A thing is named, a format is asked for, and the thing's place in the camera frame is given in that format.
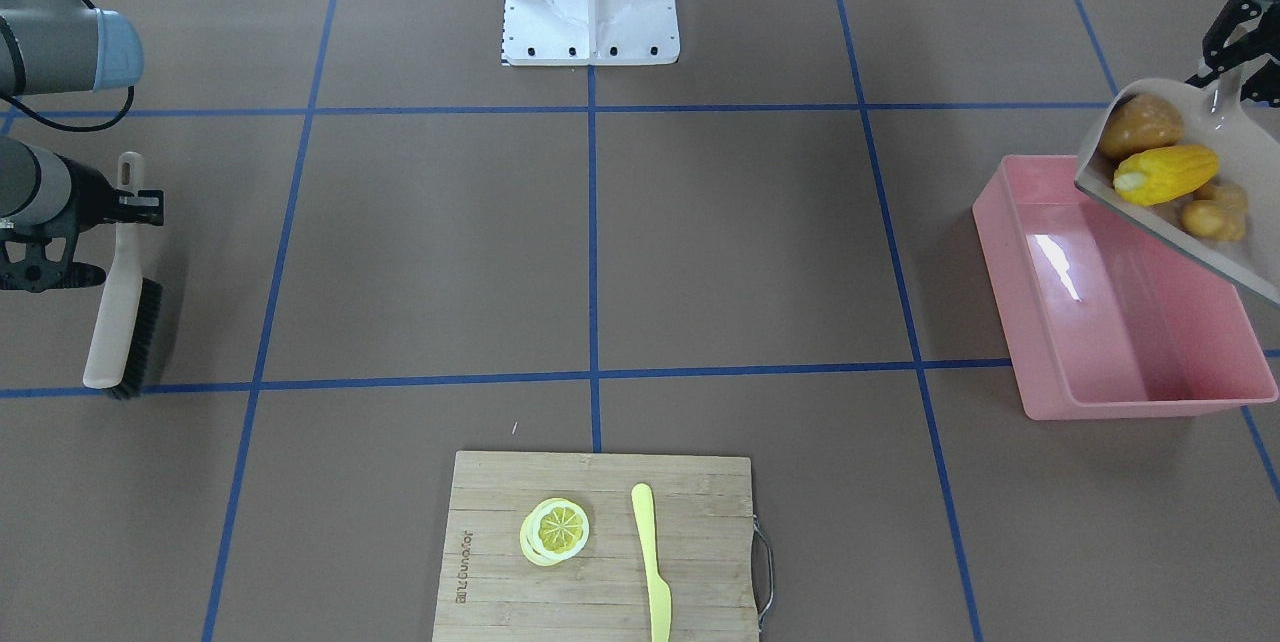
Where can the pink plastic bin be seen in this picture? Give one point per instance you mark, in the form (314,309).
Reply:
(1101,320)

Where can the yellow toy lemon slices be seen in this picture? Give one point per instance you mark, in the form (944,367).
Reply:
(553,532)

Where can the beige hand brush black bristles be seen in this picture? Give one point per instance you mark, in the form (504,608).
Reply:
(129,307)

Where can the beige plastic dustpan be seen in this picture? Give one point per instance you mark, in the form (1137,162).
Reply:
(1213,117)

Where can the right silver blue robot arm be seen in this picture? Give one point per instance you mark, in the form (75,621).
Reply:
(52,47)

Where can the tan toy ginger root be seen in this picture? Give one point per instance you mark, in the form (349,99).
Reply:
(1218,211)

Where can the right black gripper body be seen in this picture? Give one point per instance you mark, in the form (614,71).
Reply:
(92,193)

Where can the yellow plastic toy knife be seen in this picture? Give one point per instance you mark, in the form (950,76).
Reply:
(660,599)

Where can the brown toy potato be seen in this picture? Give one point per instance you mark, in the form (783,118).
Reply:
(1139,124)

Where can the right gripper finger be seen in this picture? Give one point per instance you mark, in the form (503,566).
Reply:
(147,207)

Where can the yellow toy corn cob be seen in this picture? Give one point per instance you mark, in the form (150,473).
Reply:
(1163,174)

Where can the bamboo cutting board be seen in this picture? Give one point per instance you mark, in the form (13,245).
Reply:
(704,540)

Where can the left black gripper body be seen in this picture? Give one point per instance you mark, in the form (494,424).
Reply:
(1228,30)

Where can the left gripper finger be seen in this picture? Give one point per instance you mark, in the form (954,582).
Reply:
(1263,86)
(1204,77)

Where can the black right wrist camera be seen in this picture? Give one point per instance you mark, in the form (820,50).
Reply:
(36,263)

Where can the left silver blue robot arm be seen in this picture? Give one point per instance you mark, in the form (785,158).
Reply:
(1243,31)

